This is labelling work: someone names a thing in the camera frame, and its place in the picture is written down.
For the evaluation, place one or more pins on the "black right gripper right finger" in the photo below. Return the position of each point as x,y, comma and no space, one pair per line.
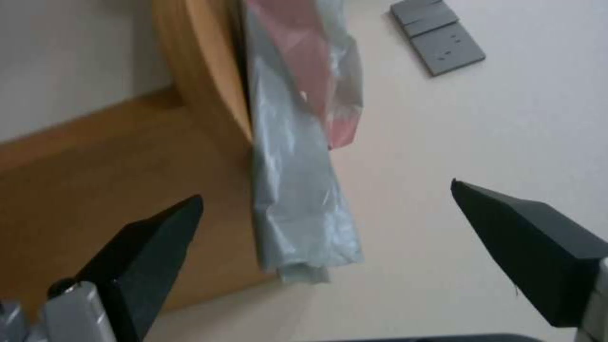
522,249

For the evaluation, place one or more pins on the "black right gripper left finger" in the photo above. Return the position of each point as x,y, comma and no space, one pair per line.
142,256

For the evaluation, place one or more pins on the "grey translucent garbage bag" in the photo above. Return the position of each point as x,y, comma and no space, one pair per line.
294,185

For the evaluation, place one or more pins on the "pink translucent plastic bag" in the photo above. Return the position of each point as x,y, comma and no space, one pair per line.
328,71

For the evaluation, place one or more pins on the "round wooden table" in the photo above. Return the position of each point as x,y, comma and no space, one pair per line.
123,171

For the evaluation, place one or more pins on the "grey wall socket panel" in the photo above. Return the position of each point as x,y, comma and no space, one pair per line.
437,35

